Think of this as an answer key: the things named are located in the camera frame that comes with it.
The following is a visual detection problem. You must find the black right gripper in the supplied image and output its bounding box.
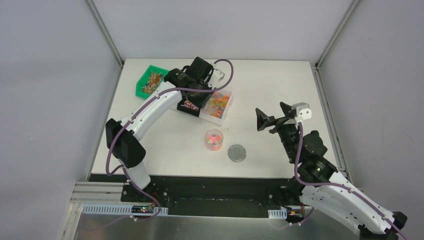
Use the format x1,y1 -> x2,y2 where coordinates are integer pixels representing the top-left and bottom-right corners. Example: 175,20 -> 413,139
254,102 -> 300,163

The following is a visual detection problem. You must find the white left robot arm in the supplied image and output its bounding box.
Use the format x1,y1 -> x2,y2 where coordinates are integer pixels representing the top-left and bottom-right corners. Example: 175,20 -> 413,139
105,57 -> 215,203

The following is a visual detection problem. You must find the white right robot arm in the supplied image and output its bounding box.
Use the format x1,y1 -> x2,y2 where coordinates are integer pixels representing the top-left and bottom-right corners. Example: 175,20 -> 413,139
255,102 -> 408,240

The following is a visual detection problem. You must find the black swirl lollipop bin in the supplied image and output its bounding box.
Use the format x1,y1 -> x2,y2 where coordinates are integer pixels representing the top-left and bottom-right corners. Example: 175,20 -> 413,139
176,99 -> 206,118

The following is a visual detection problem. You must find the white star candy bin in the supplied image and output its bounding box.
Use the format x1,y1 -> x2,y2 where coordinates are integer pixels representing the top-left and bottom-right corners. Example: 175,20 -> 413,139
199,88 -> 234,126

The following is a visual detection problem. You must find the clear plastic jar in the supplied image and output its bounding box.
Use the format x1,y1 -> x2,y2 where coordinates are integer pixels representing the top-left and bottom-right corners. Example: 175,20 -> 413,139
204,129 -> 224,151

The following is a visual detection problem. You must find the green candy bin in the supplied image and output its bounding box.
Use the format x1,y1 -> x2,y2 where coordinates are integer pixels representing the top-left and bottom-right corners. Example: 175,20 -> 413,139
135,65 -> 169,99

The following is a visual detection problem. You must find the clear jar lid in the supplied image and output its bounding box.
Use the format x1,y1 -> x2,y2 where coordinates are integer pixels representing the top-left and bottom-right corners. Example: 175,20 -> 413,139
227,144 -> 247,163

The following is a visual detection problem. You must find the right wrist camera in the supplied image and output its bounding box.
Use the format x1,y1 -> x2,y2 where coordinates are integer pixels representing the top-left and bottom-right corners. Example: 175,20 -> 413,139
284,102 -> 312,125

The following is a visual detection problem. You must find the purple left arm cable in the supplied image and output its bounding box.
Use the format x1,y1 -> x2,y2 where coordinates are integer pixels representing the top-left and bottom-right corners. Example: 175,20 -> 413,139
105,58 -> 235,203

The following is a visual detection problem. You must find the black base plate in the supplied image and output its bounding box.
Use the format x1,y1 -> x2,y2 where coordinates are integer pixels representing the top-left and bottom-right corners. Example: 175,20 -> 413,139
120,175 -> 302,218

